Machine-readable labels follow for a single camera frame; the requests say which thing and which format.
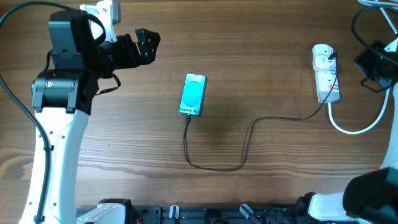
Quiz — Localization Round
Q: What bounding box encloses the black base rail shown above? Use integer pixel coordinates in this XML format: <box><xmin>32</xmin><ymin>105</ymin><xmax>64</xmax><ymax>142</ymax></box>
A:
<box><xmin>121</xmin><ymin>204</ymin><xmax>314</xmax><ymax>224</ymax></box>

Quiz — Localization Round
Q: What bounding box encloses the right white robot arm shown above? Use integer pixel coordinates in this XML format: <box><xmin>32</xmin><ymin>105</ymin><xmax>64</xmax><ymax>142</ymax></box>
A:
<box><xmin>292</xmin><ymin>40</ymin><xmax>397</xmax><ymax>223</ymax></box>

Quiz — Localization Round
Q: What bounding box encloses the white charger plug adapter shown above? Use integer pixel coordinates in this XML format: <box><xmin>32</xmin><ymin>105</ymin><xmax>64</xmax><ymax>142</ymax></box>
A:
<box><xmin>312</xmin><ymin>52</ymin><xmax>336</xmax><ymax>70</ymax></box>

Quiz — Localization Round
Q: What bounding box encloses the white power strip cable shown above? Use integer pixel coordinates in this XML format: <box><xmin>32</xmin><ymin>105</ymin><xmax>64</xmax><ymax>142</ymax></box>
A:
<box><xmin>326</xmin><ymin>0</ymin><xmax>398</xmax><ymax>136</ymax></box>

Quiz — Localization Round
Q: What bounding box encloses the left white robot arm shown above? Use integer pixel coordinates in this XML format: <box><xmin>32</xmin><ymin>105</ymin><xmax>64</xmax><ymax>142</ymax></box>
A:
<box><xmin>21</xmin><ymin>9</ymin><xmax>160</xmax><ymax>223</ymax></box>

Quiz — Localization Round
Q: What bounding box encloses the blue Galaxy smartphone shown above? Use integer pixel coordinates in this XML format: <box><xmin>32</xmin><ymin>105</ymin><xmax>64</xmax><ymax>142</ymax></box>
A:
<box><xmin>178</xmin><ymin>73</ymin><xmax>206</xmax><ymax>116</ymax></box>

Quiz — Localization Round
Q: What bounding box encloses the white power strip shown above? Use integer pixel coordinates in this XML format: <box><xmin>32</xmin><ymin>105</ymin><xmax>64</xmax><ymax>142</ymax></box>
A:
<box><xmin>312</xmin><ymin>44</ymin><xmax>340</xmax><ymax>103</ymax></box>

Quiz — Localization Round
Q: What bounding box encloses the black USB charging cable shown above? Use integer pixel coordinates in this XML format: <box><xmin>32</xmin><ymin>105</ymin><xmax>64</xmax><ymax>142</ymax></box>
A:
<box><xmin>182</xmin><ymin>50</ymin><xmax>338</xmax><ymax>172</ymax></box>

